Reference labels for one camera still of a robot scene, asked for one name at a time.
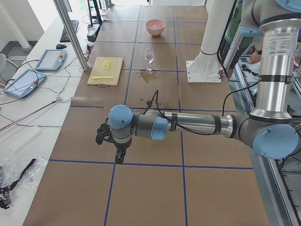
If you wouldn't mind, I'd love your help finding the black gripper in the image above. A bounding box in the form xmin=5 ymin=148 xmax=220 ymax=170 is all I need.
xmin=114 ymin=140 xmax=132 ymax=164

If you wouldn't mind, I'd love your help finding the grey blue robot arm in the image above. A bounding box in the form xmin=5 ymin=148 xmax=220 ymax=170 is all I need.
xmin=106 ymin=0 xmax=301 ymax=164

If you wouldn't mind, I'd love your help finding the clear wine glass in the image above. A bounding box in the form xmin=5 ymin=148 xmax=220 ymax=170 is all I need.
xmin=144 ymin=48 xmax=154 ymax=73

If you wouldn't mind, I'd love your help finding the yellow plastic knife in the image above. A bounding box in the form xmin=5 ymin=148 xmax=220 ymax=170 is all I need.
xmin=92 ymin=76 xmax=114 ymax=80

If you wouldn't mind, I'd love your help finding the bamboo cutting board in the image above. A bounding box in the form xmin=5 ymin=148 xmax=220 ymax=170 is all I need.
xmin=87 ymin=57 xmax=123 ymax=86

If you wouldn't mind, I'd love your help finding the pink rod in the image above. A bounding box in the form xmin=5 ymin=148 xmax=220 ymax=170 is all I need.
xmin=0 ymin=98 xmax=59 ymax=132

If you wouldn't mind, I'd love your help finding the clear plastic bag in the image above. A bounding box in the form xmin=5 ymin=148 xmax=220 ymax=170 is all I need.
xmin=0 ymin=157 xmax=48 ymax=198

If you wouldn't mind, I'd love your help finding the far blue teach pendant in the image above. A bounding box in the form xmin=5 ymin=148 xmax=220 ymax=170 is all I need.
xmin=35 ymin=49 xmax=66 ymax=72

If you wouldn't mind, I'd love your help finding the blue teach pendant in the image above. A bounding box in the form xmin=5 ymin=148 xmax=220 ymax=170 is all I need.
xmin=3 ymin=69 xmax=46 ymax=98
xmin=35 ymin=49 xmax=66 ymax=72

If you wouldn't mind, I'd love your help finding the near blue teach pendant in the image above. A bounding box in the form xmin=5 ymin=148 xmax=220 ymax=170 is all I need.
xmin=3 ymin=69 xmax=46 ymax=98

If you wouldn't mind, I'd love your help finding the black computer mouse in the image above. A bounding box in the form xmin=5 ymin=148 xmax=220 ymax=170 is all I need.
xmin=56 ymin=44 xmax=67 ymax=49

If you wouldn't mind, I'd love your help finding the black box device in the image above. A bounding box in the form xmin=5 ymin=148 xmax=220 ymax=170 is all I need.
xmin=87 ymin=24 xmax=100 ymax=42

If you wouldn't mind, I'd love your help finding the black keyboard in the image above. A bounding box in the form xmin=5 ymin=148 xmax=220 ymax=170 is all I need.
xmin=59 ymin=19 xmax=80 ymax=43

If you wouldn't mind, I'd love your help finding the pink bowl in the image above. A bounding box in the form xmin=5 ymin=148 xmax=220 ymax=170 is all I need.
xmin=146 ymin=19 xmax=166 ymax=36

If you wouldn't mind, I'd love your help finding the person in green shirt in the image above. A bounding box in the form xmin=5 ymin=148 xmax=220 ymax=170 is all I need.
xmin=220 ymin=0 xmax=263 ymax=80

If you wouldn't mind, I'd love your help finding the black strap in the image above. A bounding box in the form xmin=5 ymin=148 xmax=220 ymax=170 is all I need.
xmin=7 ymin=158 xmax=37 ymax=191

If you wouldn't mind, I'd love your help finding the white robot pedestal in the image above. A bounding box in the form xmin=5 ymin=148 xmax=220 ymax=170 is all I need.
xmin=186 ymin=0 xmax=236 ymax=83

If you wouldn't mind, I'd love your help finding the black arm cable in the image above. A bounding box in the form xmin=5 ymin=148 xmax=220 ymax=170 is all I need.
xmin=143 ymin=89 xmax=259 ymax=136

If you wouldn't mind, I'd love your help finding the aluminium frame post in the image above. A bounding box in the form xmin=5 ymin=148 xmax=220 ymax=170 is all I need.
xmin=53 ymin=0 xmax=88 ymax=72

